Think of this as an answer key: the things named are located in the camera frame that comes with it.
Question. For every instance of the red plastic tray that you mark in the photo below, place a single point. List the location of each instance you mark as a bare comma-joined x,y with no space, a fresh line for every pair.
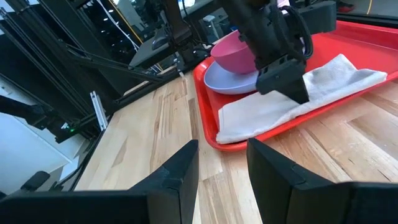
357,49

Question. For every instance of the black computer mouse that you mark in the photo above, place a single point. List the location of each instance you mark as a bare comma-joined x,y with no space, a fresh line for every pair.
160,39

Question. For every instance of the black desk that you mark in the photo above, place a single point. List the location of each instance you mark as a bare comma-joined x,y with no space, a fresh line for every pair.
146,54

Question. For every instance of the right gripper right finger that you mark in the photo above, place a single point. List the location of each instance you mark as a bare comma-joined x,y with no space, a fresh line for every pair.
311,202

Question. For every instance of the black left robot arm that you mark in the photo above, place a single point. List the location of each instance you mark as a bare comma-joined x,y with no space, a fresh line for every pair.
182,28

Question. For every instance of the magenta plastic bowl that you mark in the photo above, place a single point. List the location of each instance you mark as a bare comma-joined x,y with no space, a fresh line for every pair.
231,56

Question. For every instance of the beige cloth napkin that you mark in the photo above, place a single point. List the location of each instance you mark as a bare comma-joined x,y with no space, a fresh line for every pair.
248,121

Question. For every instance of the person's foot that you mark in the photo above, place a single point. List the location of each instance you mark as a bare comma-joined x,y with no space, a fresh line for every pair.
345,6

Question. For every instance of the lavender plastic plate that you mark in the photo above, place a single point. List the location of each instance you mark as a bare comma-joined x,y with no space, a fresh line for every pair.
224,82

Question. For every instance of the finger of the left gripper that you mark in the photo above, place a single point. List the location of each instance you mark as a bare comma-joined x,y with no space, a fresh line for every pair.
293,96
305,95

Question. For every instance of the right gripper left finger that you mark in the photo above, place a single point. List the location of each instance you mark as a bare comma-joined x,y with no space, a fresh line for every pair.
124,205

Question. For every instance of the silver aluminium bracket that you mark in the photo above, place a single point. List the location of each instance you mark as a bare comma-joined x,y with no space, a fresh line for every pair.
99,110

